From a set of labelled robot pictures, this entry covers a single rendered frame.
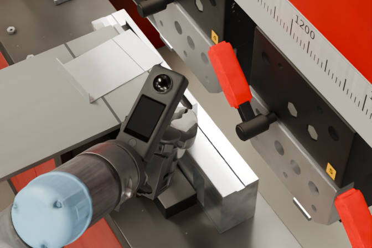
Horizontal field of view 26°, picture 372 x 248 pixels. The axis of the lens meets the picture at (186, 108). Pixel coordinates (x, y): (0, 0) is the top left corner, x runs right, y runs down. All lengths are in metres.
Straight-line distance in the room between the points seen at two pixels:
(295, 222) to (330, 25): 1.59
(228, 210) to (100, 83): 0.26
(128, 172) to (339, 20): 0.37
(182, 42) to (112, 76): 0.26
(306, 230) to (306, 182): 1.41
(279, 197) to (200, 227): 1.10
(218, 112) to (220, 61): 1.65
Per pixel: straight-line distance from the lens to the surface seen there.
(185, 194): 1.16
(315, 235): 2.20
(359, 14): 0.62
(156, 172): 1.01
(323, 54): 0.68
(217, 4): 0.82
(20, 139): 1.12
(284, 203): 2.25
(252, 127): 0.78
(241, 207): 1.14
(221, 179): 1.10
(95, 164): 0.90
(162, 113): 0.98
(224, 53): 0.78
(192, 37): 0.90
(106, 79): 1.17
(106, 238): 1.29
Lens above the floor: 1.88
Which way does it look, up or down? 51 degrees down
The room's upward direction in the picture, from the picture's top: straight up
